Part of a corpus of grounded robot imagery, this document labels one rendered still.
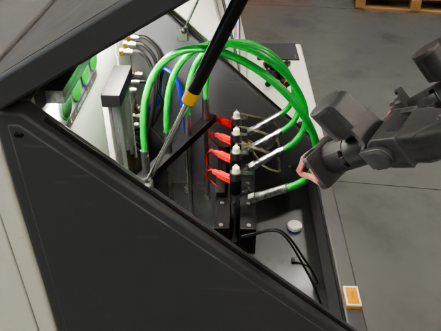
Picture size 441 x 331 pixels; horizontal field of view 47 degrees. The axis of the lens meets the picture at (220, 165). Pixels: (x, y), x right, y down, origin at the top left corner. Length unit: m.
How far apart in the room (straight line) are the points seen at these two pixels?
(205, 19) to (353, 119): 0.66
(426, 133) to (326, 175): 0.24
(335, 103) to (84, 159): 0.37
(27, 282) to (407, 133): 0.64
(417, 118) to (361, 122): 0.09
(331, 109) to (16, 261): 0.55
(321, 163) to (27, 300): 0.56
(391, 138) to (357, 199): 2.16
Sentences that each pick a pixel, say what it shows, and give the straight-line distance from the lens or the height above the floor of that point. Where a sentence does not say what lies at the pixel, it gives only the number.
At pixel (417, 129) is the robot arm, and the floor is 1.43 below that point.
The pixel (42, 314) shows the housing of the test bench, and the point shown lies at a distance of 0.98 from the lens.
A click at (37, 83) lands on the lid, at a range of 0.65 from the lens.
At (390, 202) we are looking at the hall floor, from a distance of 2.92.
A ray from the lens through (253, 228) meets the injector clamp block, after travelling 1.17.
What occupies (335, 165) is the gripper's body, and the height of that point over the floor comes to 1.28.
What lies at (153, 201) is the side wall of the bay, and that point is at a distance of 0.75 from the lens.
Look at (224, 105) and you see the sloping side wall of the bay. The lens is 1.39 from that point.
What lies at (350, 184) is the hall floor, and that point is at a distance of 2.98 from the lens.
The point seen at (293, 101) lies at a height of 1.35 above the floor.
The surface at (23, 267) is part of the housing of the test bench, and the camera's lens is 0.89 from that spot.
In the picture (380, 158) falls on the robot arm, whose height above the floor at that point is 1.37.
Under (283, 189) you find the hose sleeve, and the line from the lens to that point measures 0.99.
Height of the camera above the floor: 1.78
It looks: 36 degrees down
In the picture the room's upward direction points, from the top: straight up
